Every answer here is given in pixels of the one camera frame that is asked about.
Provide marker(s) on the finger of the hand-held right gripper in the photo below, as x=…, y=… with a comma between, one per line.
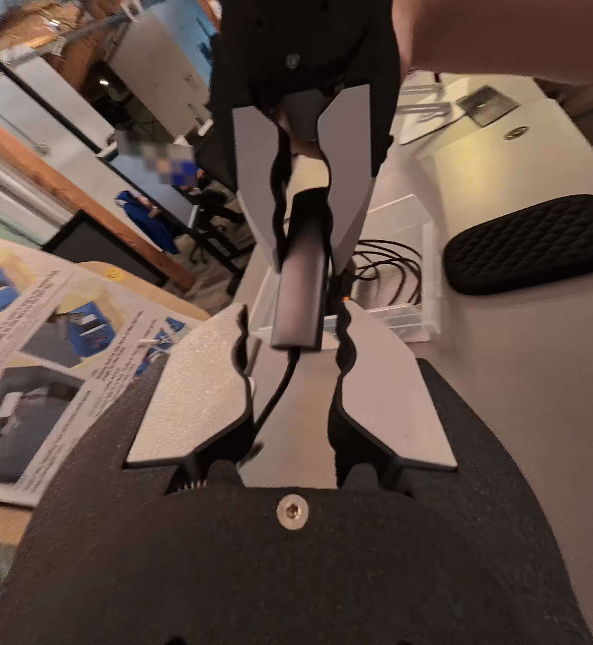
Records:
x=254, y=171
x=352, y=161

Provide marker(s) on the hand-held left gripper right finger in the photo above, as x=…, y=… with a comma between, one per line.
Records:
x=397, y=403

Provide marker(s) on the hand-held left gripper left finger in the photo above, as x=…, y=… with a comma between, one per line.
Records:
x=191, y=403

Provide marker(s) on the clear plastic bin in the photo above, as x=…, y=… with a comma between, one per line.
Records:
x=397, y=217

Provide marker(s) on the slim grey usb hub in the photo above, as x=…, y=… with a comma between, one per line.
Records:
x=301, y=282

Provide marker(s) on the person's right forearm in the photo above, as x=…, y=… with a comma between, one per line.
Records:
x=518, y=40

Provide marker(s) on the blue bag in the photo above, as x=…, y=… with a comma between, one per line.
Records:
x=150, y=220

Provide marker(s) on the grey square plate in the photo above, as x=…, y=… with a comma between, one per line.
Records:
x=488, y=104

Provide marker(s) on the yellow smiley sticker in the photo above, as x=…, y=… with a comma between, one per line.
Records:
x=114, y=274

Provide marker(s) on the round metal desk grommet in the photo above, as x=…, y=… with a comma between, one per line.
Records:
x=516, y=132

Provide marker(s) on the instruction poster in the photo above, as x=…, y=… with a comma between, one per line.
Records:
x=34, y=333

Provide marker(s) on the black monitor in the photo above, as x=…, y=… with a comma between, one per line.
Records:
x=95, y=242

